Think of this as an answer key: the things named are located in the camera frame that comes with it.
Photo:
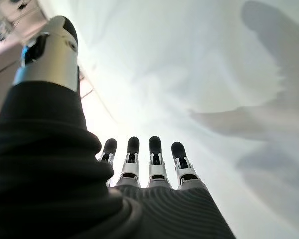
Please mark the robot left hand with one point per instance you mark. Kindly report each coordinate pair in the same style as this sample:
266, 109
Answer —
52, 174

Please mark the white duvet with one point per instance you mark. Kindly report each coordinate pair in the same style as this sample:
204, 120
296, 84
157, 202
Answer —
177, 74

